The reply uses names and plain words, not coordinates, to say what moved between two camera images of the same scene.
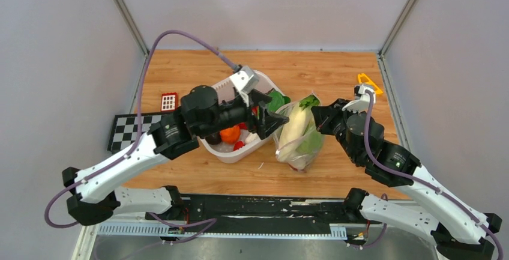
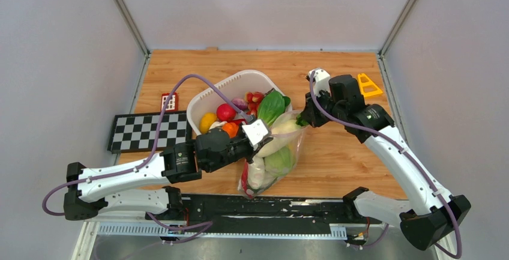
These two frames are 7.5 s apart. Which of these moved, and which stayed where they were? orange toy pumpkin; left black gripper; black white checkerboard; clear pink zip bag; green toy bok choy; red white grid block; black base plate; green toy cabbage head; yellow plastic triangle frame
Moved: left black gripper; clear pink zip bag; green toy cabbage head
Stayed: black white checkerboard; green toy bok choy; red white grid block; black base plate; orange toy pumpkin; yellow plastic triangle frame
